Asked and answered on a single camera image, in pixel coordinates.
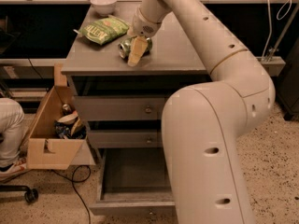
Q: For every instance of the cardboard box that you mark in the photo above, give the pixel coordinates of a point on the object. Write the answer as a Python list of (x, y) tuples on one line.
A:
[(46, 149)]

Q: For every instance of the white bowl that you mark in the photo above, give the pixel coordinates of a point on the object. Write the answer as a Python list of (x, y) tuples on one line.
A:
[(104, 7)]

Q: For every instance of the green chip bag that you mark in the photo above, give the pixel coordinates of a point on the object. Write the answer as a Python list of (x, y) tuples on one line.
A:
[(104, 30)]

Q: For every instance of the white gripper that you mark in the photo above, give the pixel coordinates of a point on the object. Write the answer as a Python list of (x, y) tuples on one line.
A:
[(144, 26)]

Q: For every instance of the green soda can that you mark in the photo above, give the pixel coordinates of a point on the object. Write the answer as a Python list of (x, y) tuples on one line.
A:
[(125, 47)]

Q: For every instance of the black office chair base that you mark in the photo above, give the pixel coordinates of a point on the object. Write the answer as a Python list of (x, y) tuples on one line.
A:
[(30, 195)]

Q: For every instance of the person leg white trousers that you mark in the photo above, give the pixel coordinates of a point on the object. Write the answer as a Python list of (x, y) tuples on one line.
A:
[(11, 129)]

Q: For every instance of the trash items in box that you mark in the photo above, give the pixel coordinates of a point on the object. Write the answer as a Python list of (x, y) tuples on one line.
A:
[(69, 125)]

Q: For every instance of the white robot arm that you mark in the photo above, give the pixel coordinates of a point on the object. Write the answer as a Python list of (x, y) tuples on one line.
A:
[(201, 122)]

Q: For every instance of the grey drawer cabinet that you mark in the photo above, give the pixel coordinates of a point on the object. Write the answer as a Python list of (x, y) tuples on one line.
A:
[(172, 64)]

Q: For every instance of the grey middle drawer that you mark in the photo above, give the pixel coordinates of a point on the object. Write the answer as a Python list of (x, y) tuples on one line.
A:
[(125, 138)]

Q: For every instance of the grey top drawer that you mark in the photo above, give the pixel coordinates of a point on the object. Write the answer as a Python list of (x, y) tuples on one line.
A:
[(97, 108)]

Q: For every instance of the metal stand rod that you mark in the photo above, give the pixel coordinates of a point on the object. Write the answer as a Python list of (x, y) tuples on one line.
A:
[(282, 34)]

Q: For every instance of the grey open bottom drawer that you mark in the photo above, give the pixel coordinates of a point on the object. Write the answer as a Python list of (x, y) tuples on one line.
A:
[(133, 181)]

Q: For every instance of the white orange sneaker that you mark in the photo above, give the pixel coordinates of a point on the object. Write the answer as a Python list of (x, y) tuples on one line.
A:
[(17, 168)]

